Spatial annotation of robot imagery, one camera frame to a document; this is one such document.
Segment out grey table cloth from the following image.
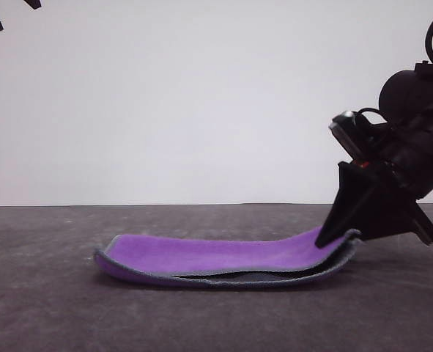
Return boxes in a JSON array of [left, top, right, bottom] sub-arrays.
[[0, 202, 433, 352]]

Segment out purple towel with grey hem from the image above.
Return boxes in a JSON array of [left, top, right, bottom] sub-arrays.
[[93, 225, 363, 290]]

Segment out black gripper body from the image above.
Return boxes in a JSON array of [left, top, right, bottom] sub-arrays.
[[327, 117, 433, 246]]

